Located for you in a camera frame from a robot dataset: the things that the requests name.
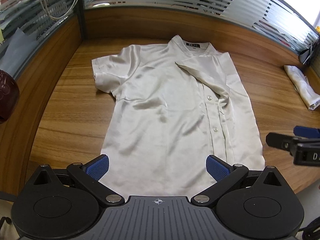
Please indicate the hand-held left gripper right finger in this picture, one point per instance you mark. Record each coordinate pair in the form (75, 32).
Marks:
(217, 167)

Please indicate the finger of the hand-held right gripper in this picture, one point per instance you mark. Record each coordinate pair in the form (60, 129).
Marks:
(308, 132)
(302, 152)

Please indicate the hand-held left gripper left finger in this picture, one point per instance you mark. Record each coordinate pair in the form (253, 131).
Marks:
(98, 167)

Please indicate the beige short-sleeved shirt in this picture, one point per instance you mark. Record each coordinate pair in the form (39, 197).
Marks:
(162, 105)

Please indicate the folded beige cloth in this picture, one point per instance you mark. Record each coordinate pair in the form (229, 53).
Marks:
(303, 85)

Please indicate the black clip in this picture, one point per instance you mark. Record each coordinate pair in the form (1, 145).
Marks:
(307, 53)

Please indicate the dark red rounded object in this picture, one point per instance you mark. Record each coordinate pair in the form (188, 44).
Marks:
(7, 95)

